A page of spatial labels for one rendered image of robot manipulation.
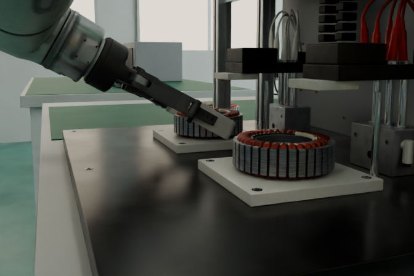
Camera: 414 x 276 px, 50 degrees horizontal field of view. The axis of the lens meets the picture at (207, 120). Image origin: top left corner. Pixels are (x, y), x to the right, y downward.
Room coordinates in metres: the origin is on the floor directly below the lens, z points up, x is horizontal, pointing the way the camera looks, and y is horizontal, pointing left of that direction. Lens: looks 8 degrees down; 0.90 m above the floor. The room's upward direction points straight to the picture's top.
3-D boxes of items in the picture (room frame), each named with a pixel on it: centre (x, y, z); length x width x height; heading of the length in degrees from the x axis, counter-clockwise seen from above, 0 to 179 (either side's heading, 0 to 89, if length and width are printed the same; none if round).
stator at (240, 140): (0.48, -0.08, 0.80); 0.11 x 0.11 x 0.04
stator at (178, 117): (0.71, 0.00, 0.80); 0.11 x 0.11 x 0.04
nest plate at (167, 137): (0.71, 0.00, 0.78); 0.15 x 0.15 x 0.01; 20
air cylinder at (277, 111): (0.76, -0.14, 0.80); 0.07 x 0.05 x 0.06; 20
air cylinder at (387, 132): (0.53, -0.22, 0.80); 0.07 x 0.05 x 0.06; 20
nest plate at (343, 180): (0.48, -0.08, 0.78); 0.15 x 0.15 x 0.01; 20
